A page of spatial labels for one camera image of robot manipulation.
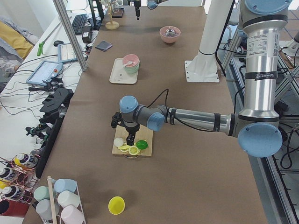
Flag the small pink bowl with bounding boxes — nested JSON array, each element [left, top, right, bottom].
[[122, 54, 140, 67]]

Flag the copper wire bottle rack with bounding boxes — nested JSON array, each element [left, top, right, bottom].
[[0, 155, 40, 204]]

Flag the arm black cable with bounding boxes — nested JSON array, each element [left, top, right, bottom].
[[147, 88, 170, 109]]

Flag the green handled tool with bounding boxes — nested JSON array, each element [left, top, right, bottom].
[[37, 22, 61, 56]]

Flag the yellow cup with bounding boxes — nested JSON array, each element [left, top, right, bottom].
[[108, 196, 125, 215]]

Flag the upper teach pendant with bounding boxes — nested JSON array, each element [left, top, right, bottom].
[[26, 61, 63, 86]]

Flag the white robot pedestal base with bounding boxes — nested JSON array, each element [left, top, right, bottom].
[[185, 0, 234, 83]]

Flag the black stand bracket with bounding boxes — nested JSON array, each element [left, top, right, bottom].
[[36, 88, 74, 179]]

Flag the blue plastic cup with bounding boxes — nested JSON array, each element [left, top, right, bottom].
[[54, 179, 77, 193]]

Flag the aluminium frame post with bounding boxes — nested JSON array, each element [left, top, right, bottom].
[[53, 0, 87, 71]]

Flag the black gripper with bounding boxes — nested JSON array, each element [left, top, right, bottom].
[[128, 0, 141, 20], [111, 112, 140, 146]]

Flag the black keyboard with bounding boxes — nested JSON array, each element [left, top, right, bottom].
[[72, 14, 87, 35]]

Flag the mint green plastic cup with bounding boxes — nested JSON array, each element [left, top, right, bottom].
[[33, 186, 50, 202]]

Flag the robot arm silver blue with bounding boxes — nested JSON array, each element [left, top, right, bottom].
[[127, 0, 167, 20], [111, 0, 290, 158]]

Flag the large pink ice bowl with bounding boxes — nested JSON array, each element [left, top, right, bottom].
[[159, 26, 181, 43]]

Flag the black power adapter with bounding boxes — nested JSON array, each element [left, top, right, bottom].
[[81, 26, 93, 43]]

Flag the white plastic cup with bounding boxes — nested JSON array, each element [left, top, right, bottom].
[[57, 190, 80, 208]]

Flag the dark brown tray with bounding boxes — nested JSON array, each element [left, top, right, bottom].
[[112, 8, 124, 18]]

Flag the cream rabbit tray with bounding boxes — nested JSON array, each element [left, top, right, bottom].
[[109, 58, 139, 84]]

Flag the wooden mug tree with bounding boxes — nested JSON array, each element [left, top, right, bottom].
[[100, 0, 119, 30]]

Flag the lemon slices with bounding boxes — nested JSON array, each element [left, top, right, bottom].
[[126, 147, 141, 155]]

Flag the pink plastic cup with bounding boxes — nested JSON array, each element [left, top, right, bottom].
[[61, 205, 84, 224]]

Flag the stacked green bowls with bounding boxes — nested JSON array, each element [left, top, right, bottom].
[[123, 62, 140, 74]]

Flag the grey folded cloth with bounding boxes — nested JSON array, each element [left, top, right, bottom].
[[95, 40, 113, 52]]

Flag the white ceramic spoon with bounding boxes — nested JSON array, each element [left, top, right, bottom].
[[122, 61, 133, 68]]

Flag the white wire cup rack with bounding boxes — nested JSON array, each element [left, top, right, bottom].
[[34, 176, 86, 224]]

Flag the grey plastic cup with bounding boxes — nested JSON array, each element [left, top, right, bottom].
[[36, 199, 52, 221]]

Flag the black computer mouse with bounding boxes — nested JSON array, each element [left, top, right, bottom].
[[53, 40, 64, 47]]

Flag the green lime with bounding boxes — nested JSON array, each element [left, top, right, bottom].
[[135, 140, 149, 150]]

